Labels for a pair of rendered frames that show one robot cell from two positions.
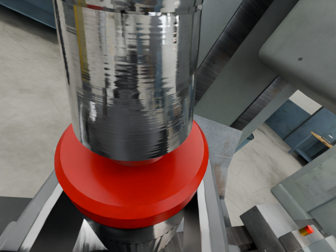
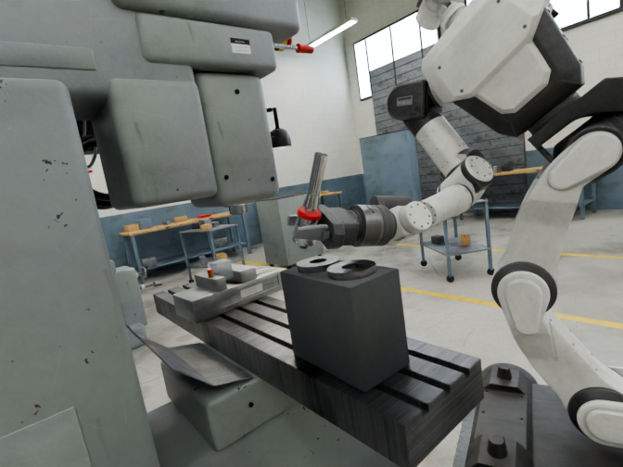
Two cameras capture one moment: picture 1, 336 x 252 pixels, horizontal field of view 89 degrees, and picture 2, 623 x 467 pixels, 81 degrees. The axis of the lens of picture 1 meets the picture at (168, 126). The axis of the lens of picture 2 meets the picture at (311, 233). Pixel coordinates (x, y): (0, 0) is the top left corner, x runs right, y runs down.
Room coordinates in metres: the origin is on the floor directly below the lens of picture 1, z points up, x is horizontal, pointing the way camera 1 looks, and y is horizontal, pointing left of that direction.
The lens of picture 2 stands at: (0.08, 0.71, 1.35)
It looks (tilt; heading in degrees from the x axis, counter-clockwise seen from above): 9 degrees down; 267
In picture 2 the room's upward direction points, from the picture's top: 9 degrees counter-clockwise
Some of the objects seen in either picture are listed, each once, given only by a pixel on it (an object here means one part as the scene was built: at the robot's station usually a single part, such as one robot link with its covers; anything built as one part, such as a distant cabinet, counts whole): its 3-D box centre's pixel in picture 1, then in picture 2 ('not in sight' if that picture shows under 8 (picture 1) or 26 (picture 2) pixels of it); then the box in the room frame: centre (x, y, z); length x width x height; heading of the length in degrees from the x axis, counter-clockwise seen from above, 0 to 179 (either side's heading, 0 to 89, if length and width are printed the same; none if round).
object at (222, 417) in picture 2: not in sight; (266, 359); (0.22, -0.32, 0.84); 0.50 x 0.35 x 0.12; 35
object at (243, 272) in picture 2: not in sight; (236, 272); (0.29, -0.51, 1.07); 0.15 x 0.06 x 0.04; 128
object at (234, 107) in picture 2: not in sight; (225, 144); (0.22, -0.31, 1.47); 0.21 x 0.19 x 0.32; 125
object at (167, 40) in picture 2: not in sight; (196, 61); (0.26, -0.29, 1.68); 0.34 x 0.24 x 0.10; 35
